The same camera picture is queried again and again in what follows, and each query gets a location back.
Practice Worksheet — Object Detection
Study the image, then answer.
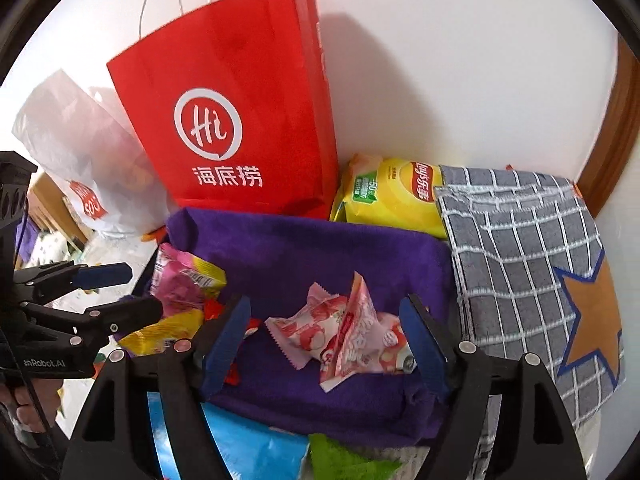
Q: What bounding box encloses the pink strawberry snack packet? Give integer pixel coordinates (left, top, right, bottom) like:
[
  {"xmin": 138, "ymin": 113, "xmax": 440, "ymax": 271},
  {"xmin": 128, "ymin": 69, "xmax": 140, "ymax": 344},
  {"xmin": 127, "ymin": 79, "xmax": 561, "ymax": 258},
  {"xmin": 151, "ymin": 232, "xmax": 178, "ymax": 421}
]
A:
[{"xmin": 319, "ymin": 271, "xmax": 417, "ymax": 394}]

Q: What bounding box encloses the small pink candy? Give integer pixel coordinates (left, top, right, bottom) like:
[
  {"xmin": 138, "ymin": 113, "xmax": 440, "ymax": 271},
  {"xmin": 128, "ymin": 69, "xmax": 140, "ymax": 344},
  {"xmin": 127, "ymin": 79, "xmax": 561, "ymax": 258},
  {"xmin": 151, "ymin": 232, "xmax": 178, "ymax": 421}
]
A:
[{"xmin": 264, "ymin": 282, "xmax": 351, "ymax": 371}]

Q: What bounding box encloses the wooden bedside table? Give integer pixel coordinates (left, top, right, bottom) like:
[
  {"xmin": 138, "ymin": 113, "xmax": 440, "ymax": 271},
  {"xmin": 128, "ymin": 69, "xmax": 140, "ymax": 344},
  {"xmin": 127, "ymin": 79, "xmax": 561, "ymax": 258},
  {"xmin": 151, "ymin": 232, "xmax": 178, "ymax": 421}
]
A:
[{"xmin": 27, "ymin": 172, "xmax": 96, "ymax": 261}]

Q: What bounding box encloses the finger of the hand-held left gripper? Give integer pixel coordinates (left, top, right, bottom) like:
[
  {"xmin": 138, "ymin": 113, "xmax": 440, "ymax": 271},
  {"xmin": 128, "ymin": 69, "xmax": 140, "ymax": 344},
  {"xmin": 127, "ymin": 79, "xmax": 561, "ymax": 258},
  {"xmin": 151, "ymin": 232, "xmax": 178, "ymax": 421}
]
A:
[
  {"xmin": 14, "ymin": 262, "xmax": 134, "ymax": 306},
  {"xmin": 22, "ymin": 297, "xmax": 164, "ymax": 356}
]

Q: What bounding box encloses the purple towel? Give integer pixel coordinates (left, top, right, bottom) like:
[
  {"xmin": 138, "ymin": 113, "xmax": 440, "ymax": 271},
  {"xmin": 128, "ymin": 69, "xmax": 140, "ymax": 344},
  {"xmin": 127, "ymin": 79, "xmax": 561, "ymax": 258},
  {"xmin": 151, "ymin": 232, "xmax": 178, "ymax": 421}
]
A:
[{"xmin": 112, "ymin": 206, "xmax": 456, "ymax": 448}]

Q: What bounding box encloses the red paper bag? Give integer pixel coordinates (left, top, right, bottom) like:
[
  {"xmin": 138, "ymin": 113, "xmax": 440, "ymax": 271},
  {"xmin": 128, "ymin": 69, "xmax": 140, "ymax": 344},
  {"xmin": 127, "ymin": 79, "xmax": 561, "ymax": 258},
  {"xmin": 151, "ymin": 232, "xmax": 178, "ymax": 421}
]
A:
[{"xmin": 106, "ymin": 0, "xmax": 342, "ymax": 221}]

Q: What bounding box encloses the grey checked star cloth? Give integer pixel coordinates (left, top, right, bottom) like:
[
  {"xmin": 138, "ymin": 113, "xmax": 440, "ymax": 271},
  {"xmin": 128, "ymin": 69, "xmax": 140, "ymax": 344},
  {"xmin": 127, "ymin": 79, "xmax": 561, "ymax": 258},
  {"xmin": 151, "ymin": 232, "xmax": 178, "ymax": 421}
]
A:
[{"xmin": 434, "ymin": 164, "xmax": 626, "ymax": 480}]

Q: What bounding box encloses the pink and yellow snack packet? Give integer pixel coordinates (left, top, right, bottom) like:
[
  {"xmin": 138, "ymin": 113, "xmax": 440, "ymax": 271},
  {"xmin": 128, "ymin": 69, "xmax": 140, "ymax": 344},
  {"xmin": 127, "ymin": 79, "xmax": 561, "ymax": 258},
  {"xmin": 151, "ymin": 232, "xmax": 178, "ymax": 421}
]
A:
[{"xmin": 151, "ymin": 242, "xmax": 227, "ymax": 321}]

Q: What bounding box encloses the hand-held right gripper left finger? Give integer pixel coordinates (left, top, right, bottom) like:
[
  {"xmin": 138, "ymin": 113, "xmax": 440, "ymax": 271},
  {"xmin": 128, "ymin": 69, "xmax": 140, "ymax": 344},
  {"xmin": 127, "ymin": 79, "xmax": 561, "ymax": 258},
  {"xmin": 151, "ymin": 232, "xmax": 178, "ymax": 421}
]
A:
[{"xmin": 60, "ymin": 295, "xmax": 252, "ymax": 480}]

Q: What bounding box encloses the person's left hand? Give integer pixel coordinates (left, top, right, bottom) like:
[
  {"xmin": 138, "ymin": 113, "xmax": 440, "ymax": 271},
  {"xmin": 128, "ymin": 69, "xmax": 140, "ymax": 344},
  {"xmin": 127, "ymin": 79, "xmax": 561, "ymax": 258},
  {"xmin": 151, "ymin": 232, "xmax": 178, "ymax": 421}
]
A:
[{"xmin": 0, "ymin": 379, "xmax": 64, "ymax": 441}]

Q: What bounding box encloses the blue tissue pack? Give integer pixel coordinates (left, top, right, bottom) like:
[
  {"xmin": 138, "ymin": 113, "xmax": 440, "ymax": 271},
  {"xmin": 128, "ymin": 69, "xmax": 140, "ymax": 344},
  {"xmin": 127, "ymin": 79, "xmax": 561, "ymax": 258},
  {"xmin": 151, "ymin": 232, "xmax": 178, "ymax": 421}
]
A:
[{"xmin": 147, "ymin": 392, "xmax": 311, "ymax": 480}]

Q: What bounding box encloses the green snack packet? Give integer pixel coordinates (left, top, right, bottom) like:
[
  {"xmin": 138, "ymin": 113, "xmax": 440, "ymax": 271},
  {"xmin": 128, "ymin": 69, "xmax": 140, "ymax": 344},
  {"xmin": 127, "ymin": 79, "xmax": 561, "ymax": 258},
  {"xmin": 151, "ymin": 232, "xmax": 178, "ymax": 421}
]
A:
[{"xmin": 306, "ymin": 432, "xmax": 403, "ymax": 480}]

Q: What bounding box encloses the yellow chips bag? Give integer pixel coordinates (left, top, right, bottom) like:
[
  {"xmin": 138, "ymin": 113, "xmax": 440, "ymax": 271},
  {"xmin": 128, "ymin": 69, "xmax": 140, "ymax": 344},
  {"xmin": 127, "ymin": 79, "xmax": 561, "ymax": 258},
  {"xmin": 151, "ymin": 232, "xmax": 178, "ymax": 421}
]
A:
[{"xmin": 330, "ymin": 154, "xmax": 448, "ymax": 238}]

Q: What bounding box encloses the yellow triangular snack packet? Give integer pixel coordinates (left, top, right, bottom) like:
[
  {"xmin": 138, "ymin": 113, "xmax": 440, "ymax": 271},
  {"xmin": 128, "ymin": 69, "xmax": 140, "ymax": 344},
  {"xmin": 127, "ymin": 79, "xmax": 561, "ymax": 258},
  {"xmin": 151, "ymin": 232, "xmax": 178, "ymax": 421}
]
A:
[{"xmin": 117, "ymin": 309, "xmax": 207, "ymax": 357}]

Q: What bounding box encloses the white plastic shopping bag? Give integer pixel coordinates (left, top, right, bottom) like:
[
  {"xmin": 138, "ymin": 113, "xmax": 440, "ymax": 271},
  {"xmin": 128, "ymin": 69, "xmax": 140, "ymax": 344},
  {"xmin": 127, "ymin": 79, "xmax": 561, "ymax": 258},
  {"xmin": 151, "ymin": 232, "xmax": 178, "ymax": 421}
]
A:
[{"xmin": 11, "ymin": 69, "xmax": 178, "ymax": 241}]

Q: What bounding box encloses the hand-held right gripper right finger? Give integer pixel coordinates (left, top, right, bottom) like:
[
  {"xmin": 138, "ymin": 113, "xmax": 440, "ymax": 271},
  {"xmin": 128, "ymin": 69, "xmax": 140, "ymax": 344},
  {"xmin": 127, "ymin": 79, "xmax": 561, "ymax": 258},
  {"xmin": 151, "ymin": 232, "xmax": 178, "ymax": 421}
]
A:
[{"xmin": 399, "ymin": 294, "xmax": 588, "ymax": 480}]

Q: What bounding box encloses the wooden bed frame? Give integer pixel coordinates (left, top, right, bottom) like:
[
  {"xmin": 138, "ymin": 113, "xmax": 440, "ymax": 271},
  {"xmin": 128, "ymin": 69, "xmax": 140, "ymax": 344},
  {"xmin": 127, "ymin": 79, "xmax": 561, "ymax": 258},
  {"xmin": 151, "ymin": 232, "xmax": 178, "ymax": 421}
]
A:
[{"xmin": 575, "ymin": 35, "xmax": 640, "ymax": 221}]

